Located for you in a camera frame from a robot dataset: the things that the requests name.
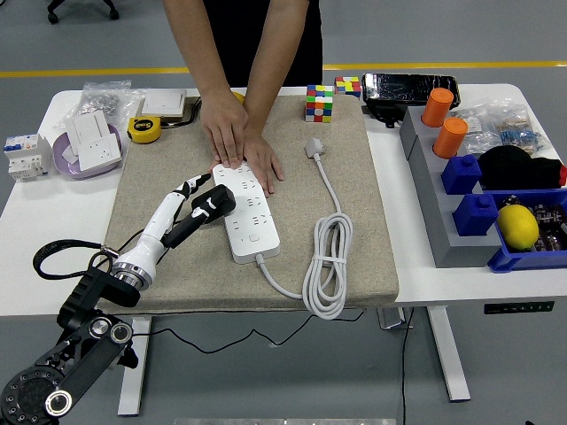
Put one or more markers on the black office chair base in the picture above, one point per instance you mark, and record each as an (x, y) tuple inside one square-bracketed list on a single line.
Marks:
[(85, 6)]

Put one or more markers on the black glossy phone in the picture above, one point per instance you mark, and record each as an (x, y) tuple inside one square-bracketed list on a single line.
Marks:
[(410, 88)]

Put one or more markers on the white circuit breaker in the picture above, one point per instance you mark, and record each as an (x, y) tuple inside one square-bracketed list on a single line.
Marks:
[(25, 157)]

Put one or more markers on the person's right hand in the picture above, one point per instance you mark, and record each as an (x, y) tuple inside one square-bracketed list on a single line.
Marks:
[(228, 128)]

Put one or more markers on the grey-brown mat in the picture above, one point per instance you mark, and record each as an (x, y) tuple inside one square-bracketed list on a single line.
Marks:
[(288, 199)]

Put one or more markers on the clear bag of small parts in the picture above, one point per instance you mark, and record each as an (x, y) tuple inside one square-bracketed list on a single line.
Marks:
[(477, 133)]

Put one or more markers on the person's left forearm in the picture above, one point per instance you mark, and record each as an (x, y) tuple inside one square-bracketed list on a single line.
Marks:
[(274, 48)]

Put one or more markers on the white flat switch plate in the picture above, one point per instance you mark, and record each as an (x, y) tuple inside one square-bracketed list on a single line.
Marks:
[(164, 104)]

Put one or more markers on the grey stepped block base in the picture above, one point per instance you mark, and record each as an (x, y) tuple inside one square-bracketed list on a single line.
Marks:
[(444, 239)]

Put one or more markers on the plastic bag of clips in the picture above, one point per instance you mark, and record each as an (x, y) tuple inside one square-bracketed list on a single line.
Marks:
[(523, 130)]

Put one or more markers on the person's left hand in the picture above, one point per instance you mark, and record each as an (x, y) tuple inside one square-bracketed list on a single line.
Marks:
[(263, 159)]

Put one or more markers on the black cloth with red patch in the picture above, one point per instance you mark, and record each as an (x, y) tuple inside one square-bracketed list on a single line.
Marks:
[(510, 166)]

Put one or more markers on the yellow tape measure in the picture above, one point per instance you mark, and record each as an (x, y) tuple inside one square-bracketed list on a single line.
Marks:
[(145, 130)]

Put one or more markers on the large colourful puzzle cube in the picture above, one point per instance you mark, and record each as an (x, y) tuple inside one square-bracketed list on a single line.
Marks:
[(320, 104)]

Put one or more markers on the person's right forearm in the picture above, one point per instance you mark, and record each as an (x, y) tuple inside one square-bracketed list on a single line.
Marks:
[(199, 48)]

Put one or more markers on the purple plate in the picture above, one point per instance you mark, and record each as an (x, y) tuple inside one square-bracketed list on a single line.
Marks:
[(67, 166)]

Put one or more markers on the white socket back panel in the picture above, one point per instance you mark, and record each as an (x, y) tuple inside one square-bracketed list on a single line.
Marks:
[(87, 128)]

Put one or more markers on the orange cylinder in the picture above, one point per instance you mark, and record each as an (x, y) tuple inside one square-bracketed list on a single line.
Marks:
[(450, 137), (437, 106)]

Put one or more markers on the white wall socket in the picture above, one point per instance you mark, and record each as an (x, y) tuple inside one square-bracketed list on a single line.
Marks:
[(103, 154)]

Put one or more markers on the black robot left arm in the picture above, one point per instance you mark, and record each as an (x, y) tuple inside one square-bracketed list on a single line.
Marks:
[(57, 376)]

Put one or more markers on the white power strip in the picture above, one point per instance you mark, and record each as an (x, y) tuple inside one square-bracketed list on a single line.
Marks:
[(257, 239)]

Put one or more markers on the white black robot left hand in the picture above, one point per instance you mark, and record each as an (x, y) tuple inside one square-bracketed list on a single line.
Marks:
[(150, 230)]

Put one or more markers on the dark shiny metal piece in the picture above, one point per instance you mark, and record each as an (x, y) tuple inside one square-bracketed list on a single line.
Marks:
[(173, 120)]

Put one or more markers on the person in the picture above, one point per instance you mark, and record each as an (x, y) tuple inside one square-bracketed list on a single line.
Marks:
[(239, 35)]

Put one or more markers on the blue plastic bin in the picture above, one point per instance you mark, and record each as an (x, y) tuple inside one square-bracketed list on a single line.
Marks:
[(510, 261)]

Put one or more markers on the yellow lemon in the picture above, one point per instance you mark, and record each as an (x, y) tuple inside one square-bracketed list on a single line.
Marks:
[(518, 228)]

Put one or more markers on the black plug adapter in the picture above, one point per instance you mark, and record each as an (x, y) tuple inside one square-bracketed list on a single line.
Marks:
[(223, 208)]

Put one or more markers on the plastic bag of metal parts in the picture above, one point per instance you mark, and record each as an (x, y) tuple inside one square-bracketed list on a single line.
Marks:
[(105, 104)]

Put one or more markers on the small colourful puzzle cube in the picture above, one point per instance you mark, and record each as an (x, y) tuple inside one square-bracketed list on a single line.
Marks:
[(347, 86)]

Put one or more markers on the white table leg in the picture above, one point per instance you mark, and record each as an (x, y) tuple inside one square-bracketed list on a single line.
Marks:
[(135, 380), (450, 354)]

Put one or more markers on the black table control panel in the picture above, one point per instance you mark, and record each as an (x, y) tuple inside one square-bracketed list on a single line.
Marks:
[(519, 307)]

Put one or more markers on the blue square block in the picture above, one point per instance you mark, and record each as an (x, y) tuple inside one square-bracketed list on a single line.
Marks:
[(461, 175), (475, 214)]

